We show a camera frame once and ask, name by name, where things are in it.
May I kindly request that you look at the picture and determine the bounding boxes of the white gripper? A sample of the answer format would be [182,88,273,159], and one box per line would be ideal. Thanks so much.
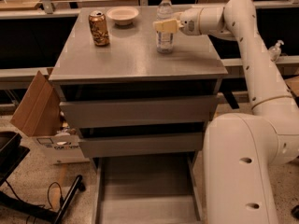
[153,7,224,35]

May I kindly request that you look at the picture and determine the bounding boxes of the clear plastic water bottle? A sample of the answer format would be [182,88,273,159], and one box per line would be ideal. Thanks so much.
[156,0,173,54]

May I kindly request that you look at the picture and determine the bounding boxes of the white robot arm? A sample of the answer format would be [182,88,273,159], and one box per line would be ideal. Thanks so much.
[153,0,299,224]

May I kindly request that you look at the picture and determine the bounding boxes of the grey drawer cabinet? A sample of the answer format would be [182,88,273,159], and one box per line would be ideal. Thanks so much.
[49,5,229,161]

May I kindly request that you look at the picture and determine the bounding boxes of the grey top drawer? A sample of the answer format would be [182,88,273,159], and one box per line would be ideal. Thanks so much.
[60,95,218,128]

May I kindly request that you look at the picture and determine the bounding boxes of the right hand sanitizer bottle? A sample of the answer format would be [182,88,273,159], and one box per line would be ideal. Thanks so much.
[268,40,284,62]

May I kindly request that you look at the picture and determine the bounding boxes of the grey middle drawer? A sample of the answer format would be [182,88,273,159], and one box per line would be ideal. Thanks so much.
[78,132,203,158]

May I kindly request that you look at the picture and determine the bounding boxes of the grey open bottom drawer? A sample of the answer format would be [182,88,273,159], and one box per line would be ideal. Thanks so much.
[92,153,204,224]

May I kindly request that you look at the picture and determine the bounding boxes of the white ceramic bowl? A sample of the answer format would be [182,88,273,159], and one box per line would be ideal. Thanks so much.
[107,7,139,26]

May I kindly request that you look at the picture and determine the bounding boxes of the gold soda can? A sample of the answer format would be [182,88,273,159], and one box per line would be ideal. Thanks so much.
[88,10,109,46]

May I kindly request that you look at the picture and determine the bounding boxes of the grey metal railing shelf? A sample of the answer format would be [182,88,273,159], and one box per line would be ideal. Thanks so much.
[0,1,299,89]

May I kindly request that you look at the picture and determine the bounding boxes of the open cardboard box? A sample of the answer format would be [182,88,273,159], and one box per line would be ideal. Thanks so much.
[10,71,88,164]

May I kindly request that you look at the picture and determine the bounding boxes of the black stand with bin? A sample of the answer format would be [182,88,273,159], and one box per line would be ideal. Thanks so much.
[0,131,87,224]

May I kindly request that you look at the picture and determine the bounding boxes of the black cable on floor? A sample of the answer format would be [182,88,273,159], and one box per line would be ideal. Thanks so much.
[4,179,65,224]

